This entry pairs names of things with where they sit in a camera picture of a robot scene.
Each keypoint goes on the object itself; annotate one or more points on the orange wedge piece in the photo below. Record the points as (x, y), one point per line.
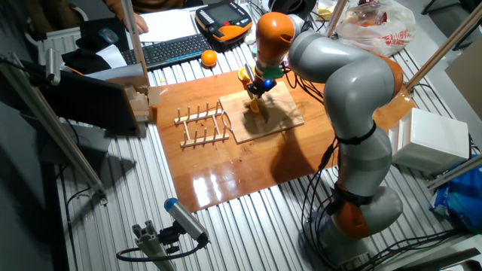
(255, 106)

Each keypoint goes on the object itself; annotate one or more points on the plastic bag with fruit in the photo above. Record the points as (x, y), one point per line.
(376, 30)

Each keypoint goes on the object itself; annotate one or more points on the wooden peg dish rack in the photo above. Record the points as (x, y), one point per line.
(203, 141)

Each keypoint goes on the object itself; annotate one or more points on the whole orange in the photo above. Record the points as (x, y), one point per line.
(209, 58)

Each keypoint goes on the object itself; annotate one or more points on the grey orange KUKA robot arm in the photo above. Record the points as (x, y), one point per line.
(357, 86)

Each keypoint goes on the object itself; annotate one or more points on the black cloth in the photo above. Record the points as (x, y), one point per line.
(84, 56)

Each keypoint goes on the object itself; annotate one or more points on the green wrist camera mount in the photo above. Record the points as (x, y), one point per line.
(273, 71)

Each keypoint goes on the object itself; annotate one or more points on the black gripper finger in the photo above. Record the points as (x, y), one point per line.
(250, 95)
(257, 97)

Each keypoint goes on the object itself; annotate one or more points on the computer mouse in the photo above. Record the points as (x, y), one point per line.
(108, 35)

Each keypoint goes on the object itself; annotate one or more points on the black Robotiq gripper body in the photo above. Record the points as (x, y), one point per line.
(263, 86)

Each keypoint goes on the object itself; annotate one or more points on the dark monitor screen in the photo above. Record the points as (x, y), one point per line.
(94, 101)

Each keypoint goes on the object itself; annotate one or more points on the small silver camera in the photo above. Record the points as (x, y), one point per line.
(52, 66)

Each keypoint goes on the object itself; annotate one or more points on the person hand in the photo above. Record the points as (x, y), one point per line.
(142, 24)

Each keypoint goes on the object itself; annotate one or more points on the white drawer box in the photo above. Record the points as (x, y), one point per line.
(429, 139)

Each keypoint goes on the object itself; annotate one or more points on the aluminium camera bracket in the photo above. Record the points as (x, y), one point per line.
(150, 244)

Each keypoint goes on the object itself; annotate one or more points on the white paper sheet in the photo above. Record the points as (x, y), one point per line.
(169, 24)

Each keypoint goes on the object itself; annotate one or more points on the aluminium frame post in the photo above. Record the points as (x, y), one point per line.
(444, 47)
(49, 120)
(336, 17)
(455, 171)
(133, 37)

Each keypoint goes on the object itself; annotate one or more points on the blue plastic bag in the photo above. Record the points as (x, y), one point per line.
(459, 199)

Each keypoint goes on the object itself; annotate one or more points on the black keyboard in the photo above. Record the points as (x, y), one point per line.
(169, 50)

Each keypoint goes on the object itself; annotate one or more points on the white round object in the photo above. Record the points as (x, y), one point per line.
(250, 35)

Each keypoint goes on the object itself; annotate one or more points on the silver camera blue cap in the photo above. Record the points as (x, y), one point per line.
(186, 220)

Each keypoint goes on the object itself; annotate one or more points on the orange half slice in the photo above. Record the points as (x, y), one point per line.
(243, 74)

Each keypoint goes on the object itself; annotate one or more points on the orange black teach pendant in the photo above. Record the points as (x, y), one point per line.
(222, 17)

